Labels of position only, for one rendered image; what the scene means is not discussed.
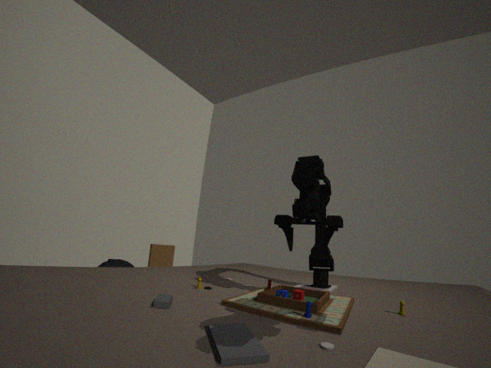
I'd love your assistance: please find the blue pawn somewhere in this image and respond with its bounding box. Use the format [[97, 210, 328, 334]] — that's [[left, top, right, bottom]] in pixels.
[[305, 301, 312, 318]]

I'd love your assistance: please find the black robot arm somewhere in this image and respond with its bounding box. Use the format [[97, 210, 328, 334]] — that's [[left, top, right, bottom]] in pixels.
[[292, 155, 334, 288]]

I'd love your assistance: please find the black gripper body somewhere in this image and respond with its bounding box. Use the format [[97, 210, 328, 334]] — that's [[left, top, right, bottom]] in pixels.
[[275, 195, 343, 228]]

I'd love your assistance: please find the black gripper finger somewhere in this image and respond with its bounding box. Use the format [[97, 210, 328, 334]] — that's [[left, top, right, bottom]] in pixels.
[[322, 227, 338, 254], [278, 225, 294, 251]]

